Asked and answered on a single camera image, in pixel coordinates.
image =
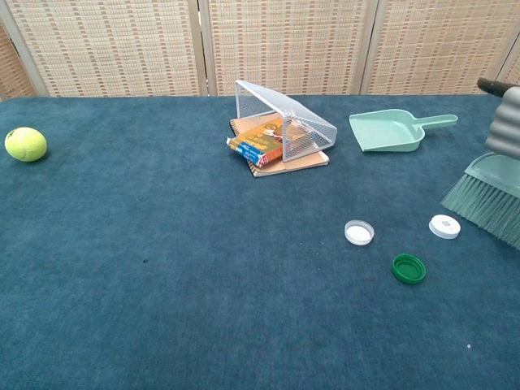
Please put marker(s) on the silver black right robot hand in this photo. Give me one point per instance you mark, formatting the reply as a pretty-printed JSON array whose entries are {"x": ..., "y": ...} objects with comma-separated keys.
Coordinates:
[{"x": 508, "y": 126}]

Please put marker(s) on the colourful orange blue book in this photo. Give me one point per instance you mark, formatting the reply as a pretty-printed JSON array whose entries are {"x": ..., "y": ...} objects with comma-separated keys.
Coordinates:
[{"x": 256, "y": 144}]

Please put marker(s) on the green bottle cap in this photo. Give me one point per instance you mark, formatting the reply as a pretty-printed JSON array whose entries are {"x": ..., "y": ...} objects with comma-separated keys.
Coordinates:
[{"x": 408, "y": 269}]

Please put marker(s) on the light green small broom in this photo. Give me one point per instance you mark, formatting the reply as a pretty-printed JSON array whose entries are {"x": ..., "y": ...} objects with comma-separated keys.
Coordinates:
[{"x": 487, "y": 195}]

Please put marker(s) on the white printed bottle cap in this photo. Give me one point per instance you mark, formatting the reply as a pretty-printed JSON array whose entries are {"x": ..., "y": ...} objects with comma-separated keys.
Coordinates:
[{"x": 445, "y": 226}]

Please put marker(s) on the light green dustpan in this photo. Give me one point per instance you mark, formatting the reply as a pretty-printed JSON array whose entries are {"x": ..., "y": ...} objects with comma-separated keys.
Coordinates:
[{"x": 386, "y": 130}]

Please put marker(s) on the yellow-green tennis ball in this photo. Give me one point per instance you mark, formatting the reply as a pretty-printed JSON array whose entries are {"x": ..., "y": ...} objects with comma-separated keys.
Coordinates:
[{"x": 25, "y": 144}]

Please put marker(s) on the white hollow bottle cap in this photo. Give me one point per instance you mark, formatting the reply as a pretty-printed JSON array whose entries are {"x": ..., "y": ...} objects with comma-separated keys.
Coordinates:
[{"x": 359, "y": 233}]

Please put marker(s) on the blue felt table mat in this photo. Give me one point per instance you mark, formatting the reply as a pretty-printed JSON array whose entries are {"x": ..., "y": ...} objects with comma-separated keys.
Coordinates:
[{"x": 162, "y": 264}]

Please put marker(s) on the woven bamboo folding screen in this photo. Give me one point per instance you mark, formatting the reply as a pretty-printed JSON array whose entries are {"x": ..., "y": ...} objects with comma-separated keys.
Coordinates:
[{"x": 113, "y": 44}]

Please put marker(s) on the brown spiral notebook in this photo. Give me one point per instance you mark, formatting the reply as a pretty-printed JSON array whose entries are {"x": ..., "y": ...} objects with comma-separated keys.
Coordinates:
[{"x": 300, "y": 161}]

